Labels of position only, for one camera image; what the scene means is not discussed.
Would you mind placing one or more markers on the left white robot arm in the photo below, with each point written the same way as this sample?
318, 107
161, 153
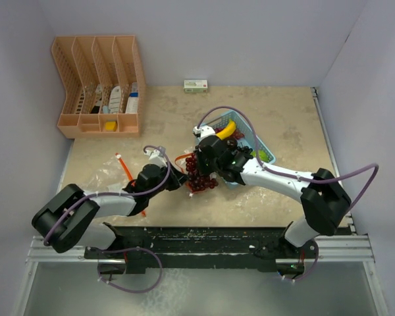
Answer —
66, 220

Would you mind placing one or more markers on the blue white box in organizer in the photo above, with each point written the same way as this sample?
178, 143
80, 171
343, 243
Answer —
133, 99

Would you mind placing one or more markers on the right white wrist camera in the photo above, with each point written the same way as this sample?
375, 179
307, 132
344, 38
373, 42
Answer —
203, 132

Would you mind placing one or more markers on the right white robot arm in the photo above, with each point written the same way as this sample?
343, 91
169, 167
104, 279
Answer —
323, 199

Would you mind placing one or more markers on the yellow block in organizer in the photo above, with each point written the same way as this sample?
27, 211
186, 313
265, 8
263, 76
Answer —
110, 126

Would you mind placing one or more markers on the green bumpy fruit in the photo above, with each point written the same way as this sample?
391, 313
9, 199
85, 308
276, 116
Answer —
265, 157

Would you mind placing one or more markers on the light blue plastic basket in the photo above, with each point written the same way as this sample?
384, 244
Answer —
255, 142

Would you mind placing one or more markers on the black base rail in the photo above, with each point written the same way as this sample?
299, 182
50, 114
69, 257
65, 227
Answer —
263, 249

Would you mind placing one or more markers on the white tube in organizer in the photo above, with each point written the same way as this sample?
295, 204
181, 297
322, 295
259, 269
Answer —
115, 100

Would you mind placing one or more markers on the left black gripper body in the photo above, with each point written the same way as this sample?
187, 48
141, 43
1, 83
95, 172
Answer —
172, 182

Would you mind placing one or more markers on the orange desk file organizer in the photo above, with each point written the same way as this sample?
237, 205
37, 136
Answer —
90, 67

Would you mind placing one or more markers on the red grape bunch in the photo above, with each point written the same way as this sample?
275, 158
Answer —
239, 136
196, 182

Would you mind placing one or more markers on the clear orange-zip bag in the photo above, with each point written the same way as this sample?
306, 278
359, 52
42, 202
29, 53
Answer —
181, 164

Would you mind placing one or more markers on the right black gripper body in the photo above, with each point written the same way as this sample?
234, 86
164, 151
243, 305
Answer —
216, 168

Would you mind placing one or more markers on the small white green box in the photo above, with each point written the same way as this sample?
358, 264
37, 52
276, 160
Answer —
195, 86

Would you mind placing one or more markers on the yellow banana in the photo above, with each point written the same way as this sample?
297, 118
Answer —
227, 131

